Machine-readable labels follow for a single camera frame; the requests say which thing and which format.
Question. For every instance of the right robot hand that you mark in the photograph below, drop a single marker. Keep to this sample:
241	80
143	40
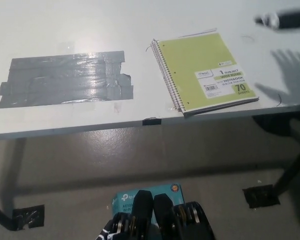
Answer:
290	18

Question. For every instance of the teal router box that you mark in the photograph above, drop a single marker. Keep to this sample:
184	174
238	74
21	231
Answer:
165	191

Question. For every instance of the small black tape strip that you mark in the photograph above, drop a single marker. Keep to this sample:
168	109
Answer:
152	122

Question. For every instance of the black robot torso blocks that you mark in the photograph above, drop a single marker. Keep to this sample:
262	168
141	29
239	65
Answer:
165	220

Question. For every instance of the black floor tape patch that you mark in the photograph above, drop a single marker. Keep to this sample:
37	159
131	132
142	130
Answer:
257	197
28	214

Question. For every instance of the clear tape piece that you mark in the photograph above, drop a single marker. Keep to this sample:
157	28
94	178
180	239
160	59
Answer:
117	107

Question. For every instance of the grey duct tape patch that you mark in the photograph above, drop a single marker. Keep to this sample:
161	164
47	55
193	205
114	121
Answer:
65	80

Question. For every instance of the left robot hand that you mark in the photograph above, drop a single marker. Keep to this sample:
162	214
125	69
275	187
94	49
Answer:
104	232

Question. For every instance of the green spiral notebook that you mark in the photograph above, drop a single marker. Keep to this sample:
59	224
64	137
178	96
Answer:
195	57

